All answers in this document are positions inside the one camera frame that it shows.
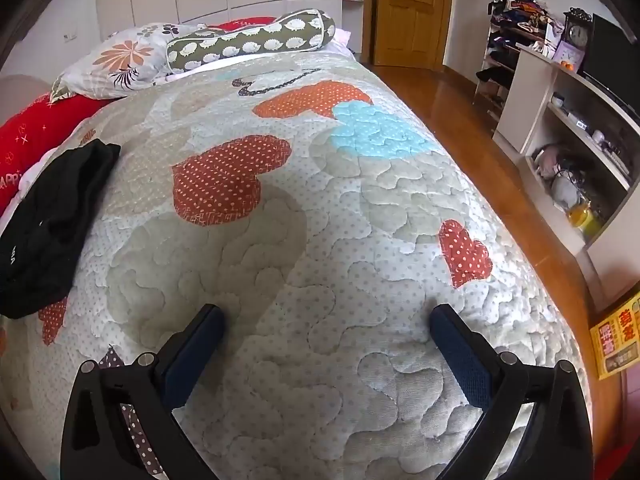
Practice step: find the small purple clock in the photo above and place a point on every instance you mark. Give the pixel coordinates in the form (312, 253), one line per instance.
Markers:
(567, 55)

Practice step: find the black television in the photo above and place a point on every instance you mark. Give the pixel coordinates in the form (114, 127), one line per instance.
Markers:
(610, 55)

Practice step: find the cluttered shoe rack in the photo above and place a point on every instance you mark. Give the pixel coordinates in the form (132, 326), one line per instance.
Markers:
(500, 50)

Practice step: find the wooden door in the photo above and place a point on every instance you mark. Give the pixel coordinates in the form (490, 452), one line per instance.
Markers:
(410, 15)

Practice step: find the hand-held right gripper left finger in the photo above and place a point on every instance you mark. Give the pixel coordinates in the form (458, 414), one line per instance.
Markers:
(189, 364)

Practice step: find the yellow bottle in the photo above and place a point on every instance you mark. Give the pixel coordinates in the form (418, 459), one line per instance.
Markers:
(582, 217)

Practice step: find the quilted heart-patterned bedspread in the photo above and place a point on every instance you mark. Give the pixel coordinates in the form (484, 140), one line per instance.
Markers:
(325, 260)

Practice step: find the yellow printed box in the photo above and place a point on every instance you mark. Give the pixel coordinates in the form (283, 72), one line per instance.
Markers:
(615, 340)

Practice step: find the red cloth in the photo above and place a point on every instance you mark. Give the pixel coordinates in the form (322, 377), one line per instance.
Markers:
(240, 24)

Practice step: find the white floral pillow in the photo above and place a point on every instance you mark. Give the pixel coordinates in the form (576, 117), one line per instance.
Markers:
(115, 60)

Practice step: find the white shelf unit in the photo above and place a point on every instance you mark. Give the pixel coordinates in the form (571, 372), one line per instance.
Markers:
(525, 90)

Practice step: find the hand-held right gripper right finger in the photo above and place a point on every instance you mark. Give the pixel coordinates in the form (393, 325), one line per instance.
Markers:
(465, 365)

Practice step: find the green patterned bolster pillow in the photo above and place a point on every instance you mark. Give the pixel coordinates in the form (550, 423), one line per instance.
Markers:
(250, 40)

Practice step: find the black pants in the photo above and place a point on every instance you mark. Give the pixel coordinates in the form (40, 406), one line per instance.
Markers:
(55, 210)

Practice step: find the dark ornate clock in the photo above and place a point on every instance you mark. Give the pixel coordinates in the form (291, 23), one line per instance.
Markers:
(578, 35)

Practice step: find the red blanket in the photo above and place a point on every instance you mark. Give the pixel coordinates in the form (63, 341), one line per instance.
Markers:
(30, 135)

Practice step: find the pale pink bag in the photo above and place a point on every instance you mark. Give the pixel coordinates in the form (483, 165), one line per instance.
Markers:
(547, 160)

